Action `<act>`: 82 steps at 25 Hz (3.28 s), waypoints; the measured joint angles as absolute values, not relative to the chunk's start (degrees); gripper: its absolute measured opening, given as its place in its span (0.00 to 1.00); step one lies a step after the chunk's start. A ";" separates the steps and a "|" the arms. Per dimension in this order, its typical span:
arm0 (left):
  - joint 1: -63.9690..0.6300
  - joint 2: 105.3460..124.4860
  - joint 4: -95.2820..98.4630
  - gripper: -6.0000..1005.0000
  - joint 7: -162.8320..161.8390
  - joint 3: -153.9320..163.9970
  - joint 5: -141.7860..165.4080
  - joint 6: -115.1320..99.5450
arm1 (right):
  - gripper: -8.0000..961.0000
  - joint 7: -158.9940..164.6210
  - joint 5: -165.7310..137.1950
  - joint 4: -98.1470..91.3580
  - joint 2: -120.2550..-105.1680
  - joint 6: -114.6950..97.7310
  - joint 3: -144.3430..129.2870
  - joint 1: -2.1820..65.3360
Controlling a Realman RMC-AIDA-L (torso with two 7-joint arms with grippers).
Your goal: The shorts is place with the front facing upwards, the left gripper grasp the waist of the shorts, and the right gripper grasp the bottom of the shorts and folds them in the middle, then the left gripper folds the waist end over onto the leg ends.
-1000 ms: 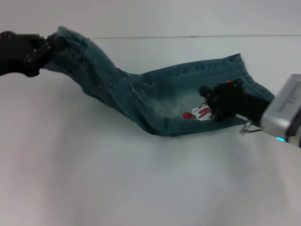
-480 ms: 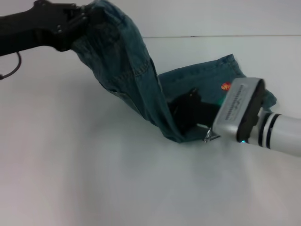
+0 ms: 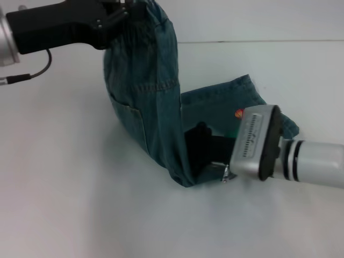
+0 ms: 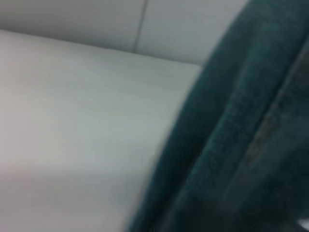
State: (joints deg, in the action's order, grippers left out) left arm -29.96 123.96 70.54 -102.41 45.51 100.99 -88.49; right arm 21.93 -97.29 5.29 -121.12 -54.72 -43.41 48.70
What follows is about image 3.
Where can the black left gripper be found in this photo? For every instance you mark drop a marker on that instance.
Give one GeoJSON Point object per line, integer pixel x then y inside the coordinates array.
{"type": "Point", "coordinates": [59, 27]}

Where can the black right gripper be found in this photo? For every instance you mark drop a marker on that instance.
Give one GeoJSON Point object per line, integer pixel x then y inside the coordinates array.
{"type": "Point", "coordinates": [223, 147]}

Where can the blue denim shorts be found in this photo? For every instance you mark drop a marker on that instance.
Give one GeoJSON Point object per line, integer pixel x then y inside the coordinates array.
{"type": "Point", "coordinates": [145, 96]}

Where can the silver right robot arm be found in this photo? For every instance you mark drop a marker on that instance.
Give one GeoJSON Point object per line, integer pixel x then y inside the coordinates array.
{"type": "Point", "coordinates": [314, 164]}

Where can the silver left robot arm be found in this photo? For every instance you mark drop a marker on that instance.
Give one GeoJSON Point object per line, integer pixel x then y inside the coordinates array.
{"type": "Point", "coordinates": [8, 40]}

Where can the silver vented wrist box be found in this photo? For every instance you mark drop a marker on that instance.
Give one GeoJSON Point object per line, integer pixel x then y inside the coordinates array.
{"type": "Point", "coordinates": [255, 145]}

